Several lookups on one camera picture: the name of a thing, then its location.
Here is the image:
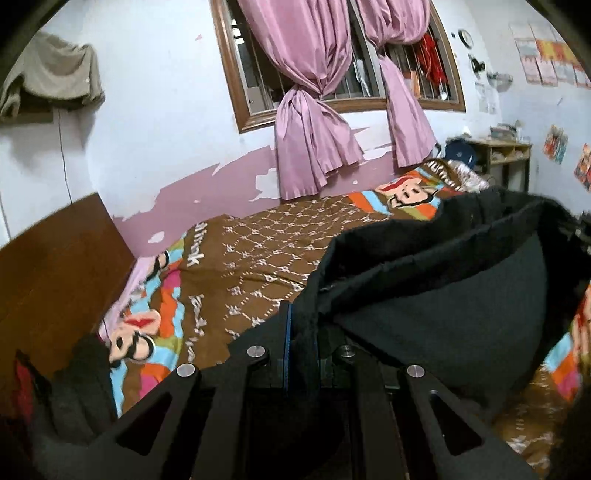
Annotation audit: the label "large black jacket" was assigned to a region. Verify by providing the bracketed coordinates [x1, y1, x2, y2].
[288, 187, 590, 420]

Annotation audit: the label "colourful cartoon monkey bedspread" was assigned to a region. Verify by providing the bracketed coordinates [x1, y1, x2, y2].
[98, 158, 591, 480]

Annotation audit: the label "black garment by headboard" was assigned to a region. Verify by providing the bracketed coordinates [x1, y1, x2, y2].
[50, 334, 118, 445]

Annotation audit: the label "wooden headboard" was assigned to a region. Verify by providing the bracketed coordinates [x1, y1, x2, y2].
[0, 194, 134, 416]

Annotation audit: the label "wooden shelf unit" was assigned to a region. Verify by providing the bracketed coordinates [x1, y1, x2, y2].
[467, 139, 532, 193]

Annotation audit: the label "left pink curtain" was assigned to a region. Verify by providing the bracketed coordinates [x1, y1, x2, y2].
[239, 0, 363, 201]

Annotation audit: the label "pink curtain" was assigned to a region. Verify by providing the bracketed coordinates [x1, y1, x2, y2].
[358, 0, 437, 168]
[239, 0, 363, 201]

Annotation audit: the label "wooden framed barred window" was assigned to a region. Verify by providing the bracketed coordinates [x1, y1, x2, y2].
[211, 1, 466, 133]

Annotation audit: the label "red hanging tassel ornament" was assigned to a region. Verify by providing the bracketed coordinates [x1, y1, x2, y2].
[413, 33, 448, 87]

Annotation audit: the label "right pink curtain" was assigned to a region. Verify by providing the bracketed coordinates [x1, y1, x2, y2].
[358, 0, 437, 168]

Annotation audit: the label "beige cloth on wall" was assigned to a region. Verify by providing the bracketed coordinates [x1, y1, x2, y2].
[1, 32, 105, 122]

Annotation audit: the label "wall posters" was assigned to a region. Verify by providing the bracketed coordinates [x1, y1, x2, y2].
[509, 23, 590, 89]

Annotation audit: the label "round wall clock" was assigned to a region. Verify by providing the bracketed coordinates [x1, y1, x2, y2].
[458, 29, 474, 50]

